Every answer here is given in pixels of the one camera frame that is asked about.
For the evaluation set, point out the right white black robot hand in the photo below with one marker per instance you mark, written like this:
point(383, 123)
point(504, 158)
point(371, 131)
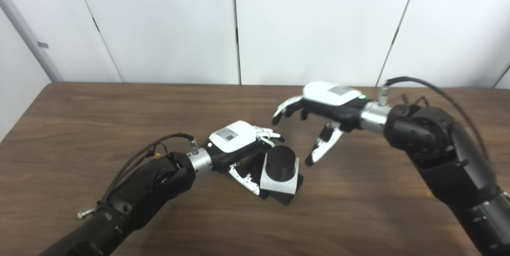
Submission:
point(330, 98)

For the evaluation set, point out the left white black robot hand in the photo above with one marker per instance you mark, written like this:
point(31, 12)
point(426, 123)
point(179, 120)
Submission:
point(233, 136)

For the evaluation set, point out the black cylinder peg with base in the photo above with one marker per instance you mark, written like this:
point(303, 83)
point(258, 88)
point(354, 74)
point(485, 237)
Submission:
point(280, 164)

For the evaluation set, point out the white square piece with hole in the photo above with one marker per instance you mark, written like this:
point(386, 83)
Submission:
point(279, 187)

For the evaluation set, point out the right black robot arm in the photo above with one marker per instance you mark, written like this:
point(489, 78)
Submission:
point(450, 160)

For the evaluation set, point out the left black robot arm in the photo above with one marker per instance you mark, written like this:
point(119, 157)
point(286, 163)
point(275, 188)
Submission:
point(139, 196)

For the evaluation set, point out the small grey wall label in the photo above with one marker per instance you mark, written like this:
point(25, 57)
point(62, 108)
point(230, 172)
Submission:
point(43, 45)

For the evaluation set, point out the grey wall post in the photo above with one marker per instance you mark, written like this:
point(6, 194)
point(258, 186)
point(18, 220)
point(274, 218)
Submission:
point(28, 37)

